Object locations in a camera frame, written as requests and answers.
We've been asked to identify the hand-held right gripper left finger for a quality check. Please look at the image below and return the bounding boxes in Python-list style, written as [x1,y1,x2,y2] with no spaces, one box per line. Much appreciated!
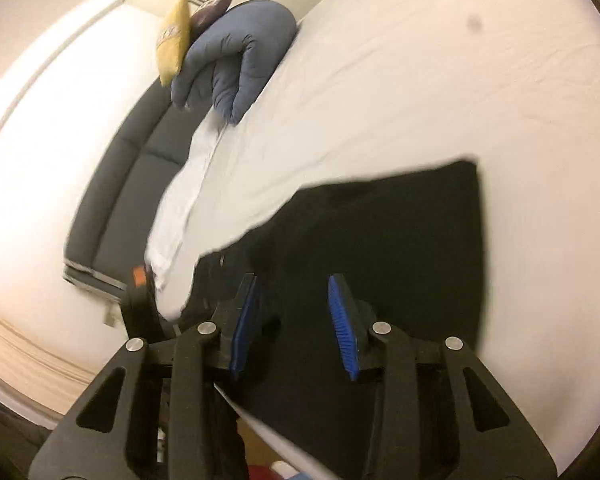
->
[27,273,266,480]

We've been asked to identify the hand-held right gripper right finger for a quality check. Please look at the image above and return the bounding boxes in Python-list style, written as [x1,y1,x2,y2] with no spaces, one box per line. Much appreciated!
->
[327,274,559,480]

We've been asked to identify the black pants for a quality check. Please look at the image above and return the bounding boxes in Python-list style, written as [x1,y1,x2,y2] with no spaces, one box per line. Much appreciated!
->
[180,157,493,480]

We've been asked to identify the grey padded headboard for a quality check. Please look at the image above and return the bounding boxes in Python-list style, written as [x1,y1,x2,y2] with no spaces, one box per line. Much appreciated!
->
[62,77,211,303]

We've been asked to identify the white folded cloth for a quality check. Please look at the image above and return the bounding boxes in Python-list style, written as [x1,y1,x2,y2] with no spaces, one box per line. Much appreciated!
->
[145,110,228,321]

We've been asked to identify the bed with white sheet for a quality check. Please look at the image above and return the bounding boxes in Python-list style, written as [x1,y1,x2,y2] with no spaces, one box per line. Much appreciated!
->
[145,0,600,480]

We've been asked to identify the rolled blue duvet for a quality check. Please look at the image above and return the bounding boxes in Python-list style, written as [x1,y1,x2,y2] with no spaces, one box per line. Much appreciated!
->
[171,0,298,127]

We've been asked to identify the yellow cushion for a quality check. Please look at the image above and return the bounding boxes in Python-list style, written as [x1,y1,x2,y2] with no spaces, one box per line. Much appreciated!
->
[155,0,192,88]

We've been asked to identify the purple cushion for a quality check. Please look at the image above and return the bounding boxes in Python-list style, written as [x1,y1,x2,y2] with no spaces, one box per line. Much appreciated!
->
[187,0,238,36]

